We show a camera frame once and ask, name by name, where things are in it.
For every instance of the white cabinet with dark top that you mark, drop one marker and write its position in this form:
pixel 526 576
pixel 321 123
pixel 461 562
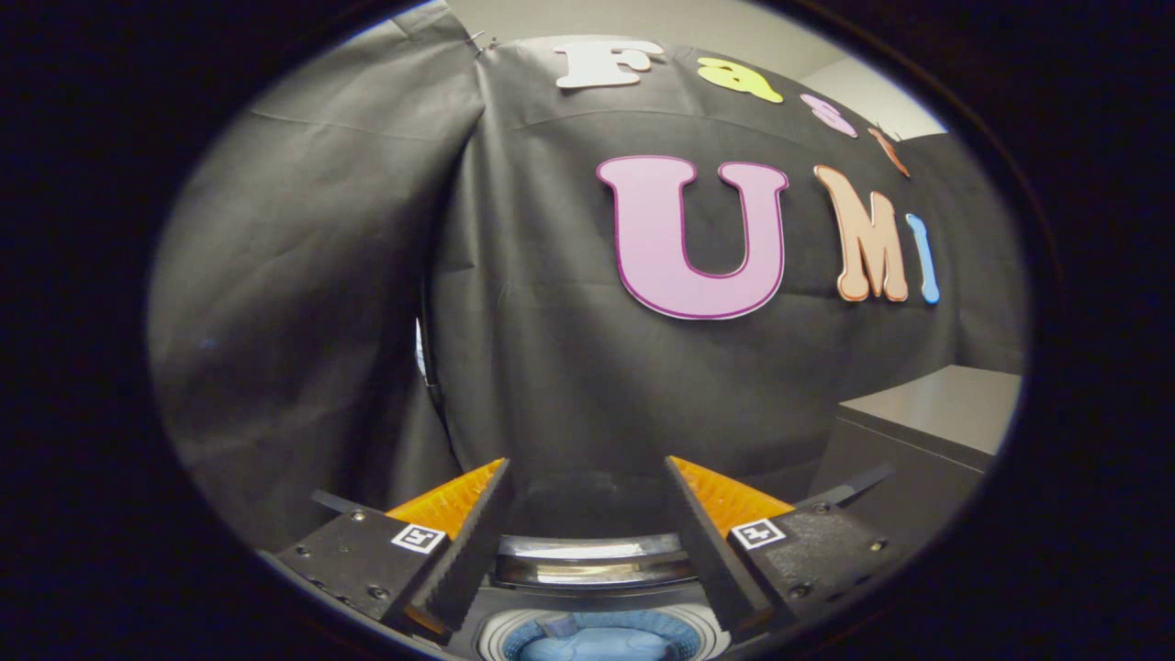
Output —
pixel 936 404

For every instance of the black backdrop cloth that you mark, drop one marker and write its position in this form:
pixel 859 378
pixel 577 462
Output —
pixel 321 321

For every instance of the light blue shirt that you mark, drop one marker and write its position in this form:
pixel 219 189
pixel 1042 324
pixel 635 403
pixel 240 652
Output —
pixel 597 643

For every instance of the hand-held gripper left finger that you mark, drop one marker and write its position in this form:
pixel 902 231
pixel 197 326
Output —
pixel 473 551

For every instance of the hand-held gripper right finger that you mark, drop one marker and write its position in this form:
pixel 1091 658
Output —
pixel 707 551

